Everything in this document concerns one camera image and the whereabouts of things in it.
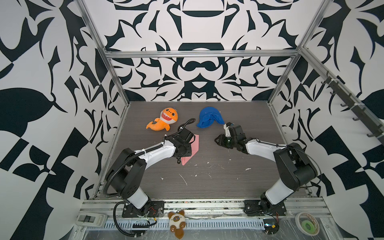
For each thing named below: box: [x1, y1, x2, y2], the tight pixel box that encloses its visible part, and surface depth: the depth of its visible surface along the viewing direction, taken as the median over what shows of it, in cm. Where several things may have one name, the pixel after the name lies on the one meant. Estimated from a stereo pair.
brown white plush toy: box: [168, 210, 186, 239], surface depth 70 cm
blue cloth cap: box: [197, 107, 225, 129], surface depth 107 cm
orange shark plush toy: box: [146, 107, 179, 131], surface depth 104 cm
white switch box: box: [76, 212, 108, 227], surface depth 70 cm
